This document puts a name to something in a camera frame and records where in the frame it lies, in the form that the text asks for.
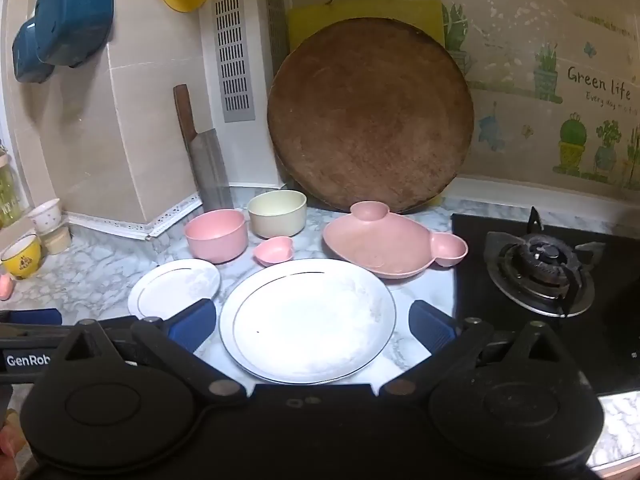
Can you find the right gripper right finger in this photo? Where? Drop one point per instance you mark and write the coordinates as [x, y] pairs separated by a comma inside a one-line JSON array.
[[454, 350]]

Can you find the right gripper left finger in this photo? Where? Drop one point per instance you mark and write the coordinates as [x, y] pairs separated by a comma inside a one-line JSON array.
[[167, 348]]

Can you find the small white plate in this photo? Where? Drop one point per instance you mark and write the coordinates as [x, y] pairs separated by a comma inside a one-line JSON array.
[[172, 287]]

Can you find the pink round bowl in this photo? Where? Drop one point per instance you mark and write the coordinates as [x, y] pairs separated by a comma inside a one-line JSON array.
[[217, 236]]

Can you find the pink bear-shaped plate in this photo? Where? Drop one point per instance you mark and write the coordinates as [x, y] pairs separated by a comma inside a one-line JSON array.
[[390, 245]]

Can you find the large white plate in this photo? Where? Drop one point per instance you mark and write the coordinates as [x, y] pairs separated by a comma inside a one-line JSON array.
[[307, 322]]

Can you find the small pink heart dish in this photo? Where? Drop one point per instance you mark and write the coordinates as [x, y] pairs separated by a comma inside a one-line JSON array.
[[274, 251]]

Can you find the cream round bowl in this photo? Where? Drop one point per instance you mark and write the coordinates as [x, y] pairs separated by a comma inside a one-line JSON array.
[[278, 213]]

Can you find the person's left hand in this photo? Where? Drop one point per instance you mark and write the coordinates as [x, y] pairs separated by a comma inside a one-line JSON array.
[[11, 438]]

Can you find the black glass cooktop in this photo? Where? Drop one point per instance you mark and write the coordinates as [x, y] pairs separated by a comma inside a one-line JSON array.
[[604, 340]]

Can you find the gas stove burner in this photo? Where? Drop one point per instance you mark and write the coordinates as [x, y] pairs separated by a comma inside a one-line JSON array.
[[541, 273]]

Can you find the small pink object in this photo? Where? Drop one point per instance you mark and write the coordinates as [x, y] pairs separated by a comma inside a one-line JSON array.
[[6, 287]]

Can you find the yellow ceramic cup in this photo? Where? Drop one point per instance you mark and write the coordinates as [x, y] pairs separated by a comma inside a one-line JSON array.
[[22, 259]]

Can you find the beige cup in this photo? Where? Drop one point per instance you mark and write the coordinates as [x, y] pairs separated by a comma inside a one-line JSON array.
[[57, 240]]

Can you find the white dotted cup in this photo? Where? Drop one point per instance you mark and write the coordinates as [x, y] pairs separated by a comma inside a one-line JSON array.
[[47, 216]]

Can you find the glass jar with greens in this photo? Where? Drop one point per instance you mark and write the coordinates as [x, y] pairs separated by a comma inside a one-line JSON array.
[[9, 199]]

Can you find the round wooden cutting board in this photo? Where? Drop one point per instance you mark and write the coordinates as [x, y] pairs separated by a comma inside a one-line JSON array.
[[371, 109]]

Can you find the yellow plastic cutting board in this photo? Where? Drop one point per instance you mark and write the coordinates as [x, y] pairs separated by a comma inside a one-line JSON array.
[[305, 21]]

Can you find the grey vent grille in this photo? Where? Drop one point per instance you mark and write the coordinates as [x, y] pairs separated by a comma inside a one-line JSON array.
[[233, 64], [278, 33]]

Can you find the cleaver with wooden handle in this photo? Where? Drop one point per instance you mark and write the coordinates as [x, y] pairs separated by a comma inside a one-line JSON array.
[[205, 156]]

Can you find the blue wall-mounted holder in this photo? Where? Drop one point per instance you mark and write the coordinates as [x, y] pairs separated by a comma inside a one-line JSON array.
[[69, 32]]

